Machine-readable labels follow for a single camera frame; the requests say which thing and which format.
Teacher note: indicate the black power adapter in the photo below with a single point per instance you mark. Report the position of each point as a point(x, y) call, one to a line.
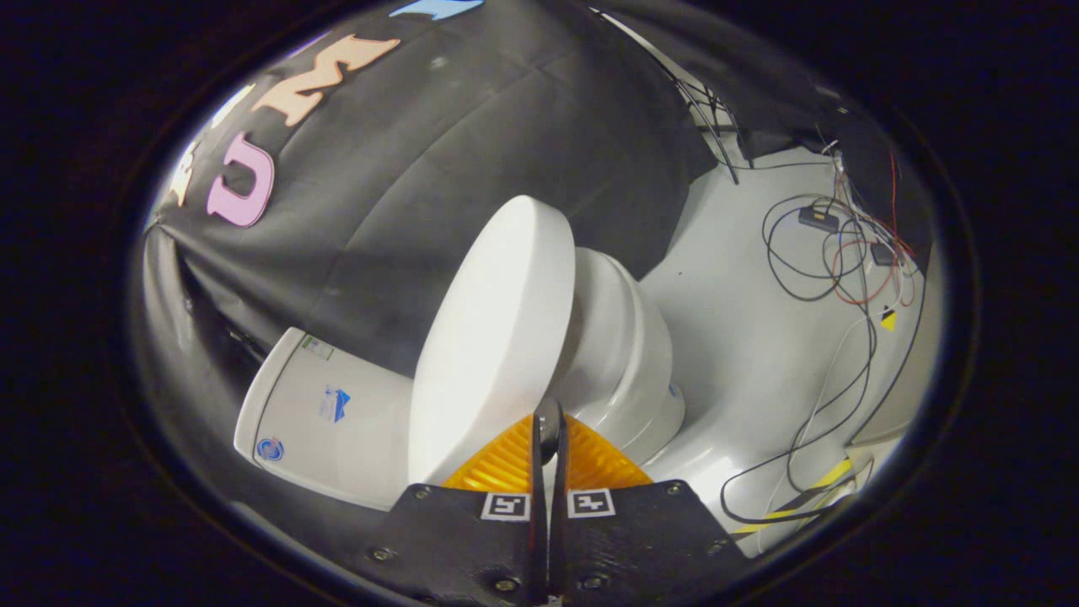
point(818, 219)
point(884, 254)

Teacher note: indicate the yellow black floor tape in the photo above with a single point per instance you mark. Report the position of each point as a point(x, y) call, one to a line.
point(830, 476)

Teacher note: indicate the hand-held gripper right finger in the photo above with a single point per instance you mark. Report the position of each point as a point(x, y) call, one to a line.
point(632, 539)

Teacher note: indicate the white toilet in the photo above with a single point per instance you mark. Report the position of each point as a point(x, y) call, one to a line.
point(624, 354)

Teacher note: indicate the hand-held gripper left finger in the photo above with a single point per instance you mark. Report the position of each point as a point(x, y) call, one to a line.
point(472, 539)

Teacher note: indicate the black backdrop cloth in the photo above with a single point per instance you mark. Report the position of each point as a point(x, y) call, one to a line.
point(759, 93)
point(421, 152)

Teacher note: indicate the white toilet lid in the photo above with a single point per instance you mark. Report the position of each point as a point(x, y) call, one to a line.
point(497, 337)

